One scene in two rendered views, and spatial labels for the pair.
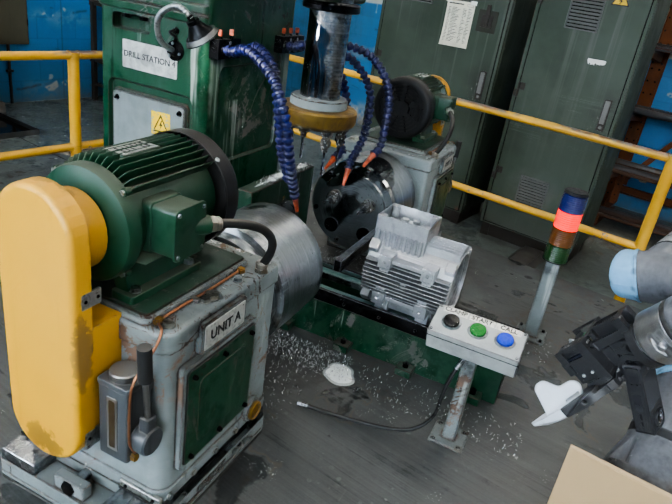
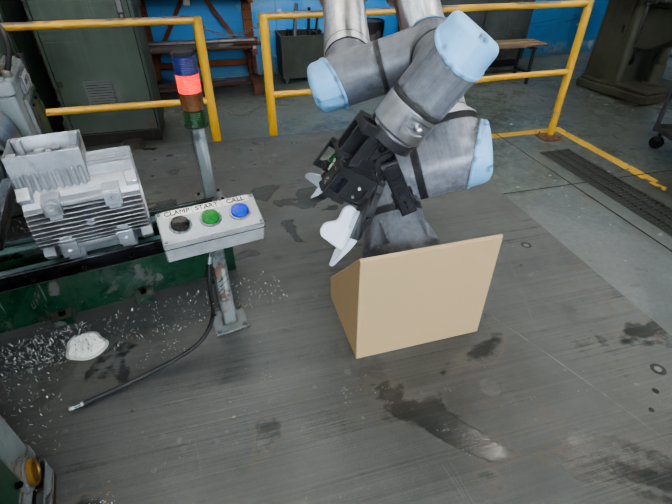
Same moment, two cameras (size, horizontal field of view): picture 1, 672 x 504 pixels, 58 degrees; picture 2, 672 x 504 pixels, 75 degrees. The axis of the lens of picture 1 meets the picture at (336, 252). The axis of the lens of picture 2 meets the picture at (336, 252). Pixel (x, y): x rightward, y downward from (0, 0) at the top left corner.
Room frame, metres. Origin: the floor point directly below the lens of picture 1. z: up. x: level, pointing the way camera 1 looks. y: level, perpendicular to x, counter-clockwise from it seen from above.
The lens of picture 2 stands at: (0.38, 0.04, 1.46)
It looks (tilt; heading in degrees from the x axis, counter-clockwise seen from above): 36 degrees down; 313
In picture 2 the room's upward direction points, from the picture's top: straight up
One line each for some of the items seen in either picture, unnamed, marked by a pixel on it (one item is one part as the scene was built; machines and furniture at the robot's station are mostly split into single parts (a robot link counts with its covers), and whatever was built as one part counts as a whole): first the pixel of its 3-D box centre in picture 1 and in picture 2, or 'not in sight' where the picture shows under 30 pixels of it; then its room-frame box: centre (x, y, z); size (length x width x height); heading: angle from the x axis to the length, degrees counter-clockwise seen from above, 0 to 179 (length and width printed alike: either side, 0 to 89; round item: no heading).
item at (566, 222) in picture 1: (567, 219); (188, 82); (1.45, -0.56, 1.14); 0.06 x 0.06 x 0.04
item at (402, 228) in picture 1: (407, 230); (50, 161); (1.29, -0.15, 1.11); 0.12 x 0.11 x 0.07; 68
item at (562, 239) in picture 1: (562, 235); (191, 100); (1.45, -0.56, 1.10); 0.06 x 0.06 x 0.04
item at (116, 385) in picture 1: (137, 391); not in sight; (0.65, 0.23, 1.07); 0.08 x 0.07 x 0.20; 68
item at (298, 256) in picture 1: (234, 282); not in sight; (1.05, 0.19, 1.04); 0.37 x 0.25 x 0.25; 158
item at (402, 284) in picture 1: (415, 272); (90, 200); (1.28, -0.19, 1.02); 0.20 x 0.19 x 0.19; 68
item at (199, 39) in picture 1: (186, 36); not in sight; (1.24, 0.36, 1.46); 0.18 x 0.11 x 0.13; 68
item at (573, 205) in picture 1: (573, 202); (184, 64); (1.45, -0.56, 1.19); 0.06 x 0.06 x 0.04
